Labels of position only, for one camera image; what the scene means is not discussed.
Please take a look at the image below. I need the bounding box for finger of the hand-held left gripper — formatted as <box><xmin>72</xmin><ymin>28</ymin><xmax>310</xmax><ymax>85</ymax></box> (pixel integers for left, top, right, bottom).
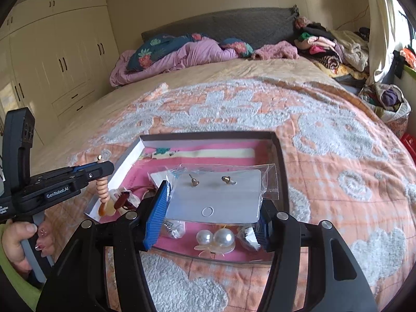
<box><xmin>71</xmin><ymin>164</ymin><xmax>100</xmax><ymax>173</ymax></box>
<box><xmin>78</xmin><ymin>160</ymin><xmax>115</xmax><ymax>186</ymax></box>

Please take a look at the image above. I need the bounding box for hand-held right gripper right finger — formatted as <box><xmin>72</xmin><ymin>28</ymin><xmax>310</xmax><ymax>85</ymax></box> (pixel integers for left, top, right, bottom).
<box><xmin>255</xmin><ymin>199</ymin><xmax>379</xmax><ymax>312</ymax></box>

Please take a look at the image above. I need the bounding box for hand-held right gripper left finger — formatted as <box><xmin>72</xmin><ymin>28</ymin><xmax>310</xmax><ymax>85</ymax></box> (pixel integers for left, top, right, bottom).
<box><xmin>36</xmin><ymin>180</ymin><xmax>173</xmax><ymax>312</ymax></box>

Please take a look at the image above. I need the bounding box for peach spiral hair tie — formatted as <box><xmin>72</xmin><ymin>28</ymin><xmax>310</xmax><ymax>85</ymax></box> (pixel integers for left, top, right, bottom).
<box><xmin>96</xmin><ymin>155</ymin><xmax>114</xmax><ymax>217</ymax></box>

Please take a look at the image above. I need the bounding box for black jewelry box pink lining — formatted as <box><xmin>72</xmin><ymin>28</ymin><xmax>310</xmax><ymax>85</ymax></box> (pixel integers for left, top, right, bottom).
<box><xmin>84</xmin><ymin>131</ymin><xmax>291</xmax><ymax>265</ymax></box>

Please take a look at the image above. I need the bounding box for earring card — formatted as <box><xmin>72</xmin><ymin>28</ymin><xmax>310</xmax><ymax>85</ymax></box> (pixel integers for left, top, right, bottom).
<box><xmin>166</xmin><ymin>163</ymin><xmax>281</xmax><ymax>225</ymax></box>

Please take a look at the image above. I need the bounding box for person's left forearm green sleeve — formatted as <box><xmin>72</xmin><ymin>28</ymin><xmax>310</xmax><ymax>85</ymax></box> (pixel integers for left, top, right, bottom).
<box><xmin>0</xmin><ymin>224</ymin><xmax>43</xmax><ymax>311</ymax></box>

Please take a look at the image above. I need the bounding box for person's left hand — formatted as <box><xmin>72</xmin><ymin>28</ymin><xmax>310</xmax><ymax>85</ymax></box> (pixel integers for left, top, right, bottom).
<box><xmin>2</xmin><ymin>219</ymin><xmax>54</xmax><ymax>272</ymax></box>

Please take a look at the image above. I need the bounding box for crumpled silver packet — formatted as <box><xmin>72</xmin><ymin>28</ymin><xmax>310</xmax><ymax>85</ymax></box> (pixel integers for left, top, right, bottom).
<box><xmin>237</xmin><ymin>226</ymin><xmax>262</xmax><ymax>252</ymax></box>

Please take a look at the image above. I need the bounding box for small packet of silver earrings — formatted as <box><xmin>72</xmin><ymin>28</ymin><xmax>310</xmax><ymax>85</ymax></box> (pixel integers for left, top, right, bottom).
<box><xmin>162</xmin><ymin>221</ymin><xmax>186</xmax><ymax>239</ymax></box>

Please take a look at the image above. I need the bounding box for double pearl flower clip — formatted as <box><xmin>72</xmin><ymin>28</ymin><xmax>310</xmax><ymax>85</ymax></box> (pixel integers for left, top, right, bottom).
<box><xmin>194</xmin><ymin>227</ymin><xmax>236</xmax><ymax>260</ymax></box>

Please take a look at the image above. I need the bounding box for orange cloud-print blanket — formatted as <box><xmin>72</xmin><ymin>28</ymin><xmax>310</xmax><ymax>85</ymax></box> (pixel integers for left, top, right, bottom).
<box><xmin>31</xmin><ymin>76</ymin><xmax>416</xmax><ymax>312</ymax></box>

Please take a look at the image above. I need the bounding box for cream wardrobe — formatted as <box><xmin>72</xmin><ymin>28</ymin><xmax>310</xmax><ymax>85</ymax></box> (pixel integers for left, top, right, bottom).
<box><xmin>0</xmin><ymin>0</ymin><xmax>119</xmax><ymax>150</ymax></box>

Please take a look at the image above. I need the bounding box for dark floral pillow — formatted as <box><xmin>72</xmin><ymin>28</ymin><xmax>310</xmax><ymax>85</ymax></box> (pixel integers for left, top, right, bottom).
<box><xmin>220</xmin><ymin>38</ymin><xmax>255</xmax><ymax>57</ymax></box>
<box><xmin>127</xmin><ymin>34</ymin><xmax>196</xmax><ymax>71</ymax></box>

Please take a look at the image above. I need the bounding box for purple blanket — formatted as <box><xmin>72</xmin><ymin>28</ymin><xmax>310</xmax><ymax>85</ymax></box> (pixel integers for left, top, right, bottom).
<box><xmin>110</xmin><ymin>37</ymin><xmax>241</xmax><ymax>87</ymax></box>

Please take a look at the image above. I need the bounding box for tan bedsheet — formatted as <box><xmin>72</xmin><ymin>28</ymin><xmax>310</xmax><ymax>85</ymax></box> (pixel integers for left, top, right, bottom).
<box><xmin>32</xmin><ymin>57</ymin><xmax>368</xmax><ymax>157</ymax></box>

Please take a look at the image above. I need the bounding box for pink fuzzy garment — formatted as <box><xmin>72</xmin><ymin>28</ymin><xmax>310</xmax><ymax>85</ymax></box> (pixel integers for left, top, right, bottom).
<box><xmin>252</xmin><ymin>41</ymin><xmax>300</xmax><ymax>61</ymax></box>

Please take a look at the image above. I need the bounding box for fabric bag of clothes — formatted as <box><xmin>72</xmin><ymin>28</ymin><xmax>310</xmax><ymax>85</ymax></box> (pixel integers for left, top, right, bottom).
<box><xmin>359</xmin><ymin>83</ymin><xmax>412</xmax><ymax>131</ymax></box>

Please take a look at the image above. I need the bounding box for pile of clothes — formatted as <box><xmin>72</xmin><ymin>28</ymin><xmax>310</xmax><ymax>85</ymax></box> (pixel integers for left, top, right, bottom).
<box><xmin>294</xmin><ymin>16</ymin><xmax>371</xmax><ymax>79</ymax></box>

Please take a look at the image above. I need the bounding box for grey padded headboard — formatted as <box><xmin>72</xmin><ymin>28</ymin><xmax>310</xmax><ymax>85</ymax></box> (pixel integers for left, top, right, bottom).
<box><xmin>141</xmin><ymin>5</ymin><xmax>300</xmax><ymax>44</ymax></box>

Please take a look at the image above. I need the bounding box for cream curtain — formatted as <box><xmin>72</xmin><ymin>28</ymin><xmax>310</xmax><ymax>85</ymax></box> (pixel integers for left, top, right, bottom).
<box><xmin>361</xmin><ymin>0</ymin><xmax>404</xmax><ymax>85</ymax></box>

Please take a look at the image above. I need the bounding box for brown oval pendant red cord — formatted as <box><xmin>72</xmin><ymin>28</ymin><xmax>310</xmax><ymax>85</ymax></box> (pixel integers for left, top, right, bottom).
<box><xmin>114</xmin><ymin>185</ymin><xmax>153</xmax><ymax>212</ymax></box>

